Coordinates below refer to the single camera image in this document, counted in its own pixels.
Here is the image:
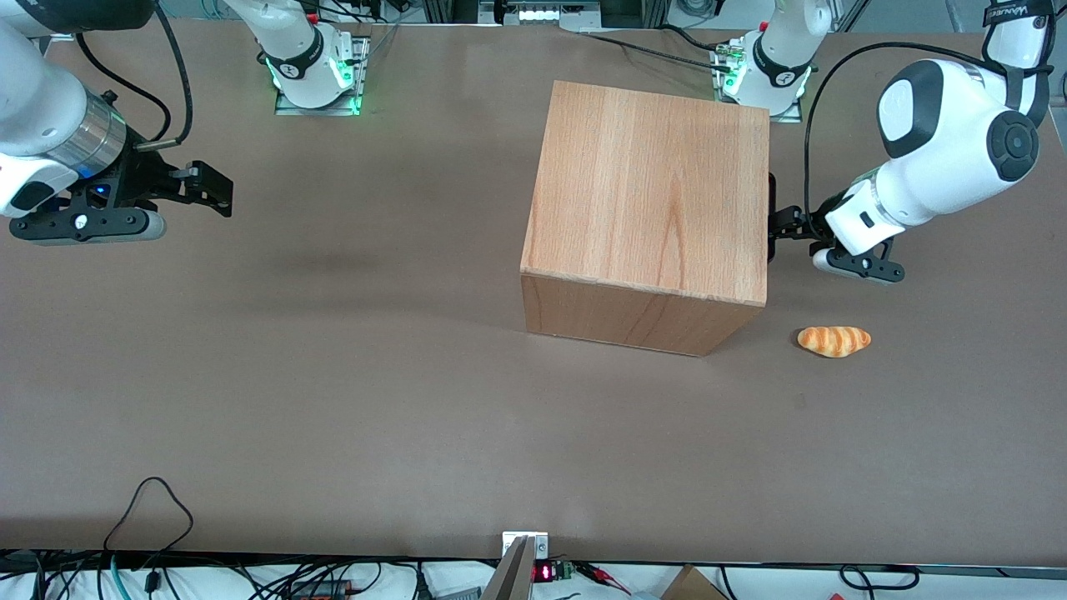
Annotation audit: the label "black looped cable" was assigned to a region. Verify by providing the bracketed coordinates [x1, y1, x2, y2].
[103, 477, 195, 553]

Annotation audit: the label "brown cardboard piece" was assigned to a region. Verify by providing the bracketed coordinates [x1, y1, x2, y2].
[662, 565, 728, 600]

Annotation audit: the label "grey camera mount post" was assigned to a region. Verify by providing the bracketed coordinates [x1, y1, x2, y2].
[481, 536, 537, 600]

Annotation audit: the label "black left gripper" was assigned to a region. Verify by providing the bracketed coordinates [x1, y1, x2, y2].
[768, 192, 848, 244]

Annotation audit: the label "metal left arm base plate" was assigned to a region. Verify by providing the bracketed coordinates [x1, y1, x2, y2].
[710, 42, 806, 124]

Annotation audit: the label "white metal mount bracket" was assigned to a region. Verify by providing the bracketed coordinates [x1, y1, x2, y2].
[502, 532, 550, 560]

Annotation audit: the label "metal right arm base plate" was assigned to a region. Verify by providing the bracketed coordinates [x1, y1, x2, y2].
[274, 35, 371, 117]

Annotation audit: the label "orange toy bread roll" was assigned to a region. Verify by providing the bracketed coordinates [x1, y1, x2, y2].
[797, 325, 872, 359]

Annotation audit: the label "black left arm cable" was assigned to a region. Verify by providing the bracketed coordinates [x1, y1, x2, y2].
[803, 41, 1053, 219]

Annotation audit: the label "wooden drawer cabinet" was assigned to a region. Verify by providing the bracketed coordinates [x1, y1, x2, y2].
[520, 80, 771, 358]

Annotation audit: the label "black cable across table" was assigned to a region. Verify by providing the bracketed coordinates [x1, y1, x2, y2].
[582, 25, 736, 74]

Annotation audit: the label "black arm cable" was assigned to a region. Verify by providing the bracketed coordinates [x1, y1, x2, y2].
[803, 41, 1053, 219]
[77, 0, 194, 153]

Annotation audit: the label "red clip lead wires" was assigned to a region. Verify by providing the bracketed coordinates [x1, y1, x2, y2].
[574, 562, 632, 595]

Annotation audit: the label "white lit power strip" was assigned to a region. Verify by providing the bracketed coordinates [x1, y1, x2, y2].
[515, 2, 588, 25]

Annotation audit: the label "black coiled cable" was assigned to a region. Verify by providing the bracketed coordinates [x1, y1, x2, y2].
[839, 564, 920, 592]

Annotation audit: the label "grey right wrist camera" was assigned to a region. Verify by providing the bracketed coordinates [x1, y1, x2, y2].
[8, 207, 168, 248]

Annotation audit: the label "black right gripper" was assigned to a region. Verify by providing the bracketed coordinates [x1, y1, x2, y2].
[65, 148, 235, 220]

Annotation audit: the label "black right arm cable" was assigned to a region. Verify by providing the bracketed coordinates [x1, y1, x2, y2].
[77, 0, 194, 153]

